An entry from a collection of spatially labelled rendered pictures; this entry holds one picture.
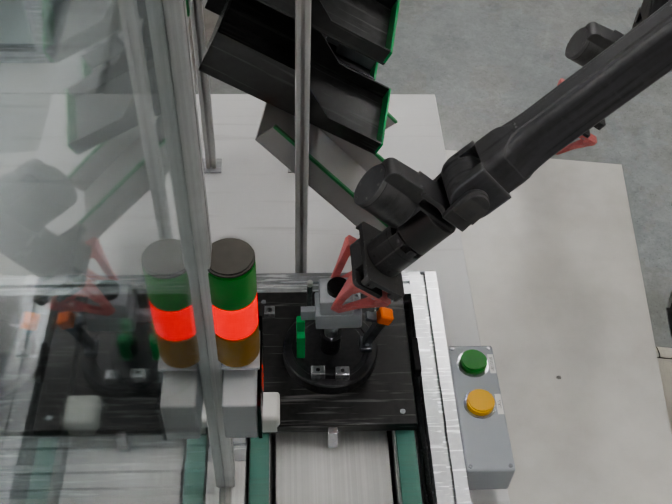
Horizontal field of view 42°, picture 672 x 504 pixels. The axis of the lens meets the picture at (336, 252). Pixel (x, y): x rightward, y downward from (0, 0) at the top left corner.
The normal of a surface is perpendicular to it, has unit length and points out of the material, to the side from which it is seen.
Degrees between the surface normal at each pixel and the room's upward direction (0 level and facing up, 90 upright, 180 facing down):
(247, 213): 0
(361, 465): 0
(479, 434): 0
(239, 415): 90
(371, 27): 25
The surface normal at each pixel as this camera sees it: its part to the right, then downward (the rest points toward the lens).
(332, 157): 0.72, -0.38
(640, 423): 0.04, -0.66
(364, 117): 0.45, -0.54
